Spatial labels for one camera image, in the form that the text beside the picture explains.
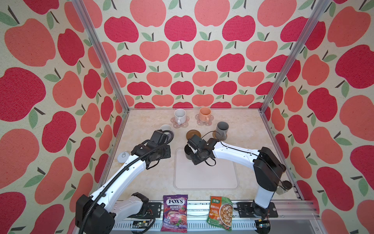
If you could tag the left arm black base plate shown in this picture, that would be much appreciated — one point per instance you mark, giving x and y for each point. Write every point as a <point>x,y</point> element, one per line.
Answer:
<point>153,209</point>

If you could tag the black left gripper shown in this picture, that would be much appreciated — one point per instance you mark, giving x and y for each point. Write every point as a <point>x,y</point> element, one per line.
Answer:
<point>168,154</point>

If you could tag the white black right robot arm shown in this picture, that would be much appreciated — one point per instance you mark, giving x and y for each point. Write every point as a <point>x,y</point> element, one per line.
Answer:
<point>266,166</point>

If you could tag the orange pink mug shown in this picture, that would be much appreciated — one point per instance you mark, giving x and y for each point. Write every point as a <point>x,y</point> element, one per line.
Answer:
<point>204,114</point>

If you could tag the lavender mug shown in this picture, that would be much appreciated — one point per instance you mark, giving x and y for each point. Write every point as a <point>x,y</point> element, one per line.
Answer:
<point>167,129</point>

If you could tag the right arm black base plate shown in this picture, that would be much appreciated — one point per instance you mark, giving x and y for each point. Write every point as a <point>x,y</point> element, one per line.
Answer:
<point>247,209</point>

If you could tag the light grey tray mat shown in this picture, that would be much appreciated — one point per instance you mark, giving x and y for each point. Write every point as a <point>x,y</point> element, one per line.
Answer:
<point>188,176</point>

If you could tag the white mug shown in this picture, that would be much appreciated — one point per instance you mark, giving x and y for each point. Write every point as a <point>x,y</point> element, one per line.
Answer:
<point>180,116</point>

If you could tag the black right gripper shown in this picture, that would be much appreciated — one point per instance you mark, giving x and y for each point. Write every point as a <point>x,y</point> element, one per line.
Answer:
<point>195,161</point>

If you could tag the aluminium frame post right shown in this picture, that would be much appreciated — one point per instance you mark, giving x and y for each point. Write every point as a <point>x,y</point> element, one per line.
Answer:
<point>311,23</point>

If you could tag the grey mug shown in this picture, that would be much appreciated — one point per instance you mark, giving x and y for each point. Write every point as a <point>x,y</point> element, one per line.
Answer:
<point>222,126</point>

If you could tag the aluminium frame post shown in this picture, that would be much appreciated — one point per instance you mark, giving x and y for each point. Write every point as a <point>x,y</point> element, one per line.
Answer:
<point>100,52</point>
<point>311,23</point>

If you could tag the purple Fox's berries candy bag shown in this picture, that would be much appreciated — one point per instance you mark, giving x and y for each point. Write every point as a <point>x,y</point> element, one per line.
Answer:
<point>175,214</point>

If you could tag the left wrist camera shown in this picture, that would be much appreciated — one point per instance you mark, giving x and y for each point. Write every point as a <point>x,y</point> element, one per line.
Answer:
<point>158,138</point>

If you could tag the yellow jar white lid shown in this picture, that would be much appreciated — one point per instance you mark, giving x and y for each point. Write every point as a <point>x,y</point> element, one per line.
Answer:
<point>123,157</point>

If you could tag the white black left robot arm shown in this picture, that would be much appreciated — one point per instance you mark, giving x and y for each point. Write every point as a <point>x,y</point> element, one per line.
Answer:
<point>98,213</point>

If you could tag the green orange soup packet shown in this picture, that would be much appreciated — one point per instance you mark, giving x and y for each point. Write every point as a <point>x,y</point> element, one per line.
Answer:
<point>220,213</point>

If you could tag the round woven rattan coaster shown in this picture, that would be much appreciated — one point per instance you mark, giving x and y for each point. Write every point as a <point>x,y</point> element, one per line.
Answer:
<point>219,135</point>

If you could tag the pink flower silicone coaster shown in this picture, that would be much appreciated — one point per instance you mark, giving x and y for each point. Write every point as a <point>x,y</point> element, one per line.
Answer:
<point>201,123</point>

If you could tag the grey spice jar black lid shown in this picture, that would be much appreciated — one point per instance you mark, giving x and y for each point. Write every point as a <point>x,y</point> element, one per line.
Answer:
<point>283,187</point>

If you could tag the black mug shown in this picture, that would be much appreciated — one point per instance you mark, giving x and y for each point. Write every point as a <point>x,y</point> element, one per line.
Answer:
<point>188,152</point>

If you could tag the aluminium frame post left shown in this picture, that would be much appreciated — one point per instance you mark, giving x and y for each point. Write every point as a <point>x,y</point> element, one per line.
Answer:
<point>100,52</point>

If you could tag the aluminium front frame rail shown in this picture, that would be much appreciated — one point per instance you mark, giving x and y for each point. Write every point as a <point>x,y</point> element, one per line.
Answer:
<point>295,217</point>

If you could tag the round brown wooden coaster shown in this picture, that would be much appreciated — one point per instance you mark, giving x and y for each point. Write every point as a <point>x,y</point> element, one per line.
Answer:
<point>191,133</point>

